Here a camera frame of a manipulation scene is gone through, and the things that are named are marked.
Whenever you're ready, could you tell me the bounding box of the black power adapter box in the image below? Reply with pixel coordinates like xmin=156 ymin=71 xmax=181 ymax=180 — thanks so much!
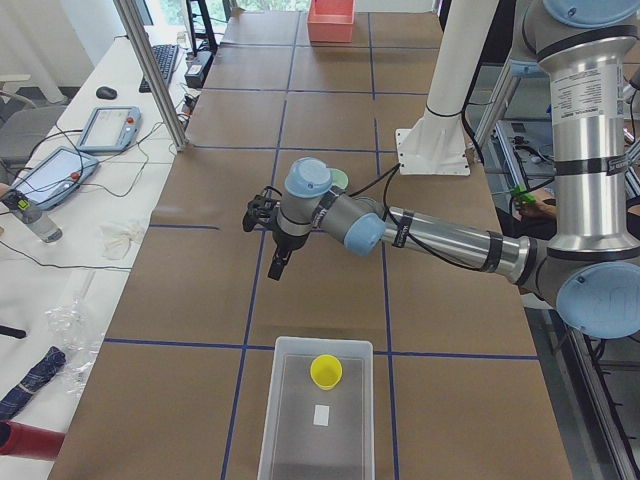
xmin=184 ymin=51 xmax=214 ymax=89

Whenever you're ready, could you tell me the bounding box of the yellow plastic cup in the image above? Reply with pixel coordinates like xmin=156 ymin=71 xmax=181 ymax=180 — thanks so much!
xmin=309 ymin=354 xmax=343 ymax=391

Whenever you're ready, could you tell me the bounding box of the crumpled white tissue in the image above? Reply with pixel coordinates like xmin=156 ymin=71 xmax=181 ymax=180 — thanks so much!
xmin=100 ymin=219 xmax=147 ymax=260

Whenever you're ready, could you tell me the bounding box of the folded dark blue umbrella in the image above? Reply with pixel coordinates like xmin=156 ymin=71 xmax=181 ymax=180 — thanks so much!
xmin=1 ymin=346 xmax=66 ymax=420

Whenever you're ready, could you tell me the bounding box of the black keyboard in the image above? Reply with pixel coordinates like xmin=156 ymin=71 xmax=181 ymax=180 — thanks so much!
xmin=151 ymin=44 xmax=180 ymax=86

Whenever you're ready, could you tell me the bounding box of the pink plastic bin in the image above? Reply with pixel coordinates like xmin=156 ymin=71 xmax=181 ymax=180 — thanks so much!
xmin=307 ymin=0 xmax=355 ymax=43

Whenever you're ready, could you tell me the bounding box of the clear water bottle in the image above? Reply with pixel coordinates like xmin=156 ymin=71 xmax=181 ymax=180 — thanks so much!
xmin=1 ymin=189 xmax=63 ymax=243

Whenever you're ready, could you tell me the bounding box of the lower teach pendant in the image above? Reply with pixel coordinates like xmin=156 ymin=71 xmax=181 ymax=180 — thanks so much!
xmin=11 ymin=147 xmax=99 ymax=211

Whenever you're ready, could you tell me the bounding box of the red bottle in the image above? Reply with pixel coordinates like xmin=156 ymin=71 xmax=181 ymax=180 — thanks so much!
xmin=1 ymin=420 xmax=65 ymax=461

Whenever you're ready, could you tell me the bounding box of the teach pendant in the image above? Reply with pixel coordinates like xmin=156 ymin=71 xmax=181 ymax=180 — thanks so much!
xmin=11 ymin=147 xmax=99 ymax=211
xmin=77 ymin=106 xmax=141 ymax=155

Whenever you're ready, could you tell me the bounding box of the aluminium frame post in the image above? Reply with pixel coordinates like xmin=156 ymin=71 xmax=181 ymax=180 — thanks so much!
xmin=113 ymin=0 xmax=188 ymax=152

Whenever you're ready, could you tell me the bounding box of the black computer mouse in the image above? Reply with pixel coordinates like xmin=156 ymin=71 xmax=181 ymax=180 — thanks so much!
xmin=95 ymin=86 xmax=118 ymax=100

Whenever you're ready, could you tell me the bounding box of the crumpled clear plastic wrap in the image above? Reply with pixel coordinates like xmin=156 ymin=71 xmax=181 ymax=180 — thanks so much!
xmin=45 ymin=270 xmax=104 ymax=398

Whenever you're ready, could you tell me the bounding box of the seated person in black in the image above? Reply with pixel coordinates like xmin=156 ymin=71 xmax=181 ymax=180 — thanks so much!
xmin=518 ymin=200 xmax=557 ymax=222

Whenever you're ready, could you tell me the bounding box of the mint green bowl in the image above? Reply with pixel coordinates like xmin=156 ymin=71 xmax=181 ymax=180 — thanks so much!
xmin=330 ymin=168 xmax=349 ymax=191

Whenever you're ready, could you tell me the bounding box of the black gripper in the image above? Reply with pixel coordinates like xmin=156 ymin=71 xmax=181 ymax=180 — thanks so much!
xmin=268 ymin=229 xmax=306 ymax=280

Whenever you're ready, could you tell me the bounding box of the white paper label in box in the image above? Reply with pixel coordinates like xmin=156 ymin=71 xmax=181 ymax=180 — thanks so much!
xmin=313 ymin=404 xmax=331 ymax=427

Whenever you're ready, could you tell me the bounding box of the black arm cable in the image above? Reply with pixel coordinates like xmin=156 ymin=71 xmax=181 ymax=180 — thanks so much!
xmin=344 ymin=162 xmax=481 ymax=271

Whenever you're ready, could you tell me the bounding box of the translucent white plastic box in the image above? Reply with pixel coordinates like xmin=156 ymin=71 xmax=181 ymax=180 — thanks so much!
xmin=257 ymin=336 xmax=375 ymax=479

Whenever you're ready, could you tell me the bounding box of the upper teach pendant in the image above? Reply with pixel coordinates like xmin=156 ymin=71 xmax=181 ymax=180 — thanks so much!
xmin=77 ymin=106 xmax=141 ymax=155

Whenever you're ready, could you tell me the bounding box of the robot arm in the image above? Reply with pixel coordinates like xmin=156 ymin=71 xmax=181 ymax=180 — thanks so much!
xmin=268 ymin=1 xmax=639 ymax=339

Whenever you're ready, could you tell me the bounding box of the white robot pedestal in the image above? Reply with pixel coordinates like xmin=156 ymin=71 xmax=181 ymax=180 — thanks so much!
xmin=396 ymin=0 xmax=499 ymax=176

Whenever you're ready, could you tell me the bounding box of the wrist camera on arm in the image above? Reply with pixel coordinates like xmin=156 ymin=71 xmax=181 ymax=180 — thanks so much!
xmin=242 ymin=194 xmax=279 ymax=233

